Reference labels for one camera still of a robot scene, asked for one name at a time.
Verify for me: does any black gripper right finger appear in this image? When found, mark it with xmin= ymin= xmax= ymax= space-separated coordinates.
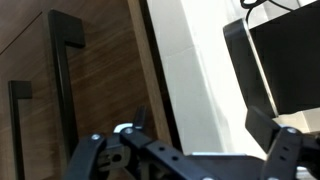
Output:
xmin=245 ymin=105 xmax=320 ymax=180

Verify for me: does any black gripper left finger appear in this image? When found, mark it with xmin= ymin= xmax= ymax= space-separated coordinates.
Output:
xmin=63 ymin=105 xmax=216 ymax=180

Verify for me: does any black flat screen monitor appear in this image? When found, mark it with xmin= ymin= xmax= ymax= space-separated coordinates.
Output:
xmin=222 ymin=0 xmax=320 ymax=119

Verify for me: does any black cabinet handle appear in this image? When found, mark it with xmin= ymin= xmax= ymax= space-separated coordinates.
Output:
xmin=7 ymin=80 xmax=34 ymax=180

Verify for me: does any thin black cable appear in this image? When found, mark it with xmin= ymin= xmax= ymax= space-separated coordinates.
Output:
xmin=239 ymin=0 xmax=298 ymax=24

